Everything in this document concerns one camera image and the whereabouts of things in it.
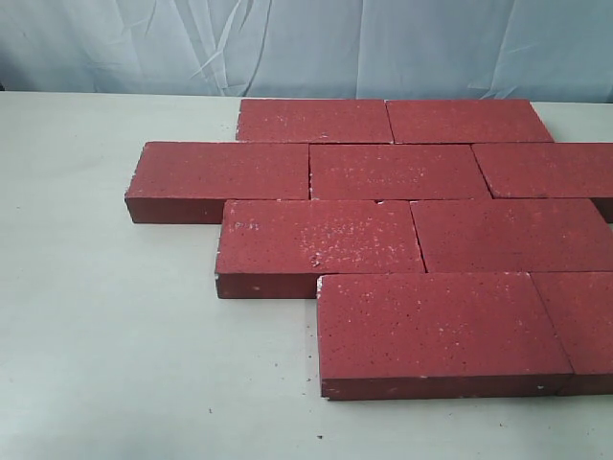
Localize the red brick bottom stack left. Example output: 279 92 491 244
236 99 394 144

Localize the red brick third row right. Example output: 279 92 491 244
411 198 612 272

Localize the red brick right middle row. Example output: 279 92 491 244
471 143 613 223

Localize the white backdrop cloth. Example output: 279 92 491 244
1 1 612 103

